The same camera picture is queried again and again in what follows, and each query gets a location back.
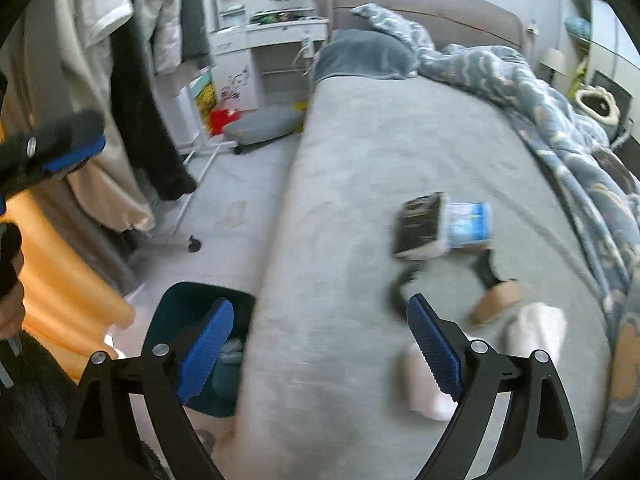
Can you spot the white clothes rack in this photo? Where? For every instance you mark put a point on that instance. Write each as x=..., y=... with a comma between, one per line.
x=197, y=170

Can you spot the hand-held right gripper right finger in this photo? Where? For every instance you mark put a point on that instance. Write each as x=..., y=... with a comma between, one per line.
x=432, y=355

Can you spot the white tissue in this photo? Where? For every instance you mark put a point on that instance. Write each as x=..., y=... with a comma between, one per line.
x=537, y=330
x=420, y=390

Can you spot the white shirt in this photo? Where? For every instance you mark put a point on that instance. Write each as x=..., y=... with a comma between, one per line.
x=105, y=0

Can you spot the white puffer jacket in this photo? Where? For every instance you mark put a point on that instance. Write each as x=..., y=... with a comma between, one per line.
x=162, y=15

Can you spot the orange fleece cloth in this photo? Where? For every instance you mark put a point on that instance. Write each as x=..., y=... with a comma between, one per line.
x=55, y=270

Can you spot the white and grey wardrobe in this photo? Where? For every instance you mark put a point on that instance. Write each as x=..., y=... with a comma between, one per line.
x=612, y=45

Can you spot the blue patterned fleece blanket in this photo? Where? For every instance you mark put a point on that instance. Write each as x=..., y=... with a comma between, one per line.
x=560, y=125

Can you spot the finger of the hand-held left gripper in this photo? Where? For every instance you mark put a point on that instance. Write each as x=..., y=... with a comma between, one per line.
x=75, y=152

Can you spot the red bag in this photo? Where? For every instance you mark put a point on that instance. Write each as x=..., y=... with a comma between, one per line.
x=224, y=121

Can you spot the beige coat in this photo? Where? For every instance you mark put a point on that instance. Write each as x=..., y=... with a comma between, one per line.
x=60, y=125

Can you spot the yellow and green box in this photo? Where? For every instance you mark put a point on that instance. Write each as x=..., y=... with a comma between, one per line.
x=205, y=97

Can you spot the black chair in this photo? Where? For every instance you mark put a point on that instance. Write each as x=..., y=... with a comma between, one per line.
x=612, y=85

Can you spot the blue-grey pillow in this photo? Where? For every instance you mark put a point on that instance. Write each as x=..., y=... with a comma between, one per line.
x=365, y=55

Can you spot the person's left hand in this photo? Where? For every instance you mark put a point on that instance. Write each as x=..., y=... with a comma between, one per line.
x=11, y=312

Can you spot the grey hanging garment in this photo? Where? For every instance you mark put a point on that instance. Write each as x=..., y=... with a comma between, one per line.
x=195, y=15

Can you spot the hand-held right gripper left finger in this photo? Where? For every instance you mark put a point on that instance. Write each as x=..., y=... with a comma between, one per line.
x=205, y=350

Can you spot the white dressing desk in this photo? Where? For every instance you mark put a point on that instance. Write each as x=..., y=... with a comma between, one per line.
x=275, y=45

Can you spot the black hanging garment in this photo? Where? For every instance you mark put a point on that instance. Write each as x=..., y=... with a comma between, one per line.
x=145, y=125

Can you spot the yellow-green cloth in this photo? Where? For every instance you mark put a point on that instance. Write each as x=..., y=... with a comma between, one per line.
x=580, y=72

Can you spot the dark blue waste bin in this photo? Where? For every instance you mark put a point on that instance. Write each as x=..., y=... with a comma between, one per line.
x=172, y=320

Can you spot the blue printed packet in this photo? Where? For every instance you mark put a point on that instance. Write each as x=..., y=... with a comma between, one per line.
x=467, y=225

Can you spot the bedside lamp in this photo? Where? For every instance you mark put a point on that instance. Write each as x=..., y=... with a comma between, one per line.
x=552, y=60

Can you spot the black scrap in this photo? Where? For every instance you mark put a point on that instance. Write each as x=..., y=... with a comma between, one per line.
x=484, y=266
x=397, y=292

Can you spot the grey bed headboard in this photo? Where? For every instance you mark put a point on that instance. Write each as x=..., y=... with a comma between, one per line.
x=430, y=2

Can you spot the light blue folded pillow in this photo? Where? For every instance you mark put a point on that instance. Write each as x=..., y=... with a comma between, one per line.
x=577, y=25

